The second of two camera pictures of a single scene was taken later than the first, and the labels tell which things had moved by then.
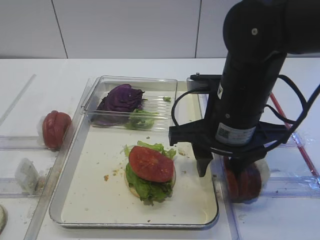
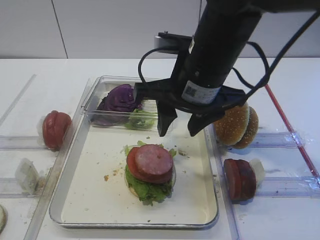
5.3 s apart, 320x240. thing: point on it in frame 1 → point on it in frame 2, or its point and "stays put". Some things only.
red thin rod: [295, 136] stays put
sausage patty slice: [231, 180] → [150, 163]
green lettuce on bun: [150, 191] stays put
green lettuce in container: [139, 119] stays put
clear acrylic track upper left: [22, 143] stays put
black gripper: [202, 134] → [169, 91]
